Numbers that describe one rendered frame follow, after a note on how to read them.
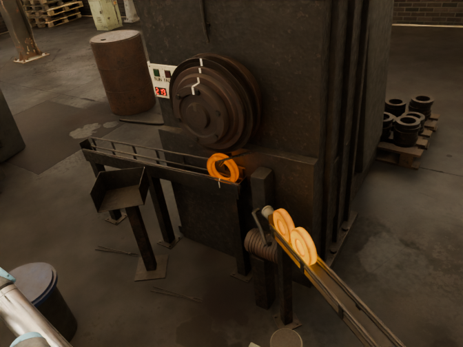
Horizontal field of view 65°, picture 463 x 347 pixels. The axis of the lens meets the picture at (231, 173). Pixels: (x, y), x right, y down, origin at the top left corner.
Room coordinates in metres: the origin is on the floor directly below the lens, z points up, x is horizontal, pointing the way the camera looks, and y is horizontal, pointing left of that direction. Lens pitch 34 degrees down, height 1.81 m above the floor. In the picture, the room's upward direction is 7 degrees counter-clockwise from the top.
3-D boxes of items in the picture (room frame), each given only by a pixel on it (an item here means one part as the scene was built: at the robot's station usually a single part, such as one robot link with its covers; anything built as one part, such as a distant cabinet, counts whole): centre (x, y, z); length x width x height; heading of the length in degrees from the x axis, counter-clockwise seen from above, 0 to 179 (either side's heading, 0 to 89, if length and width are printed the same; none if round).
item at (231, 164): (1.60, 0.04, 0.75); 0.18 x 0.03 x 0.18; 54
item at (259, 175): (1.47, -0.15, 0.68); 0.11 x 0.08 x 0.24; 143
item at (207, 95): (1.52, 0.11, 1.12); 0.28 x 0.06 x 0.28; 53
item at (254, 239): (1.29, -0.14, 0.27); 0.22 x 0.13 x 0.53; 53
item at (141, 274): (1.68, 0.62, 0.36); 0.26 x 0.20 x 0.72; 88
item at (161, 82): (1.89, 0.26, 1.15); 0.26 x 0.02 x 0.18; 53
